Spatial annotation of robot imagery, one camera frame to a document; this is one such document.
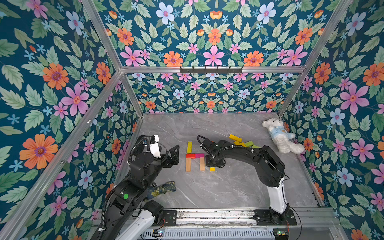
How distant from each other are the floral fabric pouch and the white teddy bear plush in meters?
0.69

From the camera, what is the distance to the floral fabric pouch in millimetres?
800

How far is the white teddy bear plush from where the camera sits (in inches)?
36.0
